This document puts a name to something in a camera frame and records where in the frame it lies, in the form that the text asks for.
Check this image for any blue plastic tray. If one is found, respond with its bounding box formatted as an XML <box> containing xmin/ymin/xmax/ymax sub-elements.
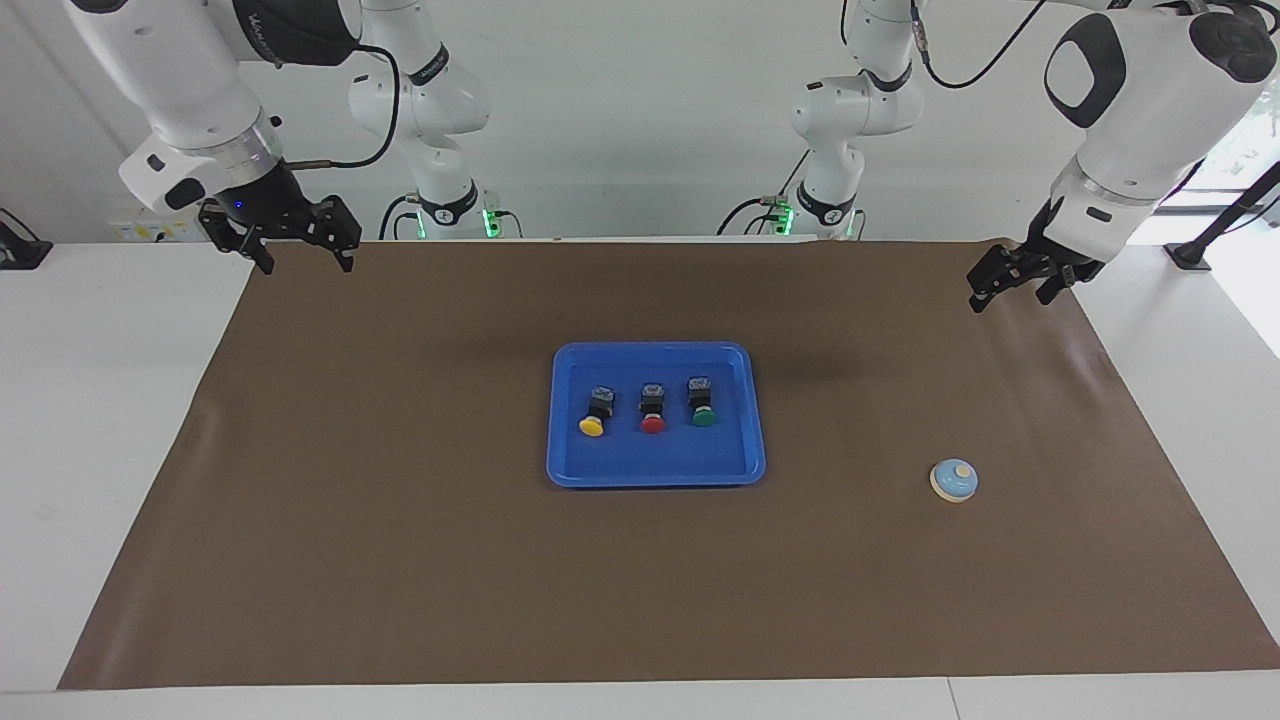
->
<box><xmin>546</xmin><ymin>342</ymin><xmax>767</xmax><ymax>489</ymax></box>

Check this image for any black base cable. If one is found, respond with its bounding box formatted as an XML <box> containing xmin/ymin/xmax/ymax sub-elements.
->
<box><xmin>378</xmin><ymin>193</ymin><xmax>421</xmax><ymax>241</ymax></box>
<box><xmin>716</xmin><ymin>150</ymin><xmax>811</xmax><ymax>237</ymax></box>

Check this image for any black stand foot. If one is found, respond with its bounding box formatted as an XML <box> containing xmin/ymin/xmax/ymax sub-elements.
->
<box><xmin>0</xmin><ymin>208</ymin><xmax>53</xmax><ymax>271</ymax></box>

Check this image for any black angled stand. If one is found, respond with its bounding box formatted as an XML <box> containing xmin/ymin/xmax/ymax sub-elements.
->
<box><xmin>1165</xmin><ymin>160</ymin><xmax>1280</xmax><ymax>273</ymax></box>

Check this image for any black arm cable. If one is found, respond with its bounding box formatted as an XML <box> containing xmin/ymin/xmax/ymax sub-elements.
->
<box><xmin>275</xmin><ymin>42</ymin><xmax>401</xmax><ymax>171</ymax></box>
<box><xmin>905</xmin><ymin>0</ymin><xmax>1046</xmax><ymax>89</ymax></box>

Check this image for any light blue desk bell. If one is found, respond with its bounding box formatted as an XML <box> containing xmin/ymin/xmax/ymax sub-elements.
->
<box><xmin>929</xmin><ymin>458</ymin><xmax>979</xmax><ymax>503</ymax></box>

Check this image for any black right base cable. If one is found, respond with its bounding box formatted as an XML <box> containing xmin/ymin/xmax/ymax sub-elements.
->
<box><xmin>378</xmin><ymin>193</ymin><xmax>421</xmax><ymax>241</ymax></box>

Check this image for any black left base cable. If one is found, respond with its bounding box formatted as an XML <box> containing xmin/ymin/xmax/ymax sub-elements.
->
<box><xmin>716</xmin><ymin>150</ymin><xmax>811</xmax><ymax>237</ymax></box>

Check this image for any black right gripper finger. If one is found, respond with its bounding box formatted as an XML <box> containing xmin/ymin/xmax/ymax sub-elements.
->
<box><xmin>198</xmin><ymin>200</ymin><xmax>276</xmax><ymax>276</ymax></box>
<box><xmin>308</xmin><ymin>195</ymin><xmax>361</xmax><ymax>273</ymax></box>

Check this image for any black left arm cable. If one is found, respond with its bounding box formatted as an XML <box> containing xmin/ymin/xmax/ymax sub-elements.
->
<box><xmin>905</xmin><ymin>0</ymin><xmax>1046</xmax><ymax>89</ymax></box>

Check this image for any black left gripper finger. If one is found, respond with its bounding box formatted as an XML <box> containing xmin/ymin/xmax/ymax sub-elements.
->
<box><xmin>1035</xmin><ymin>262</ymin><xmax>1104</xmax><ymax>306</ymax></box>
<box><xmin>967</xmin><ymin>248</ymin><xmax>1031</xmax><ymax>313</ymax></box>

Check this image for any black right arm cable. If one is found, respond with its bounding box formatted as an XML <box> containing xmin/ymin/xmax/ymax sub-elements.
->
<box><xmin>275</xmin><ymin>42</ymin><xmax>401</xmax><ymax>171</ymax></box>

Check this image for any brown table mat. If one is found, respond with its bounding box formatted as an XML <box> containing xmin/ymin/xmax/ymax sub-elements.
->
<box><xmin>57</xmin><ymin>238</ymin><xmax>1280</xmax><ymax>691</ymax></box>

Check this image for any white wall socket box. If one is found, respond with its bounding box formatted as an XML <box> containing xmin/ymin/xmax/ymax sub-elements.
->
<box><xmin>108</xmin><ymin>205</ymin><xmax>206</xmax><ymax>243</ymax></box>

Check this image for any yellow push button switch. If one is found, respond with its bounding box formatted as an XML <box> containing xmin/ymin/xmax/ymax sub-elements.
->
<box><xmin>579</xmin><ymin>386</ymin><xmax>616</xmax><ymax>438</ymax></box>

